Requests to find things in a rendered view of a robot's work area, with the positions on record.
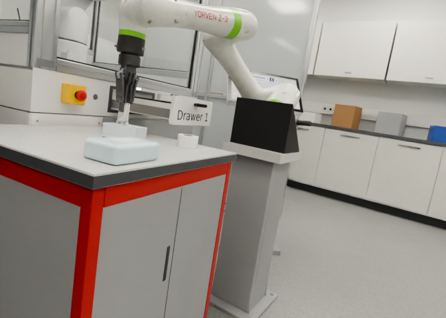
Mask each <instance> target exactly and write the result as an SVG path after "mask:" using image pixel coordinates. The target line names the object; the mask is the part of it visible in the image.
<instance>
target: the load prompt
mask: <svg viewBox="0 0 446 318"><path fill-rule="evenodd" d="M252 75H253V77H254V78H255V79H256V80H262V81H266V82H273V83H278V84H279V78H274V77H269V76H262V75H259V74H252Z"/></svg>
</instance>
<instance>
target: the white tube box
mask: <svg viewBox="0 0 446 318"><path fill-rule="evenodd" d="M102 133H104V134H108V135H114V136H119V137H136V138H139V139H142V138H146V135H147V127H141V126H137V125H129V126H128V127H126V126H125V124H124V125H121V123H119V124H118V123H116V122H104V123H103V129H102Z"/></svg>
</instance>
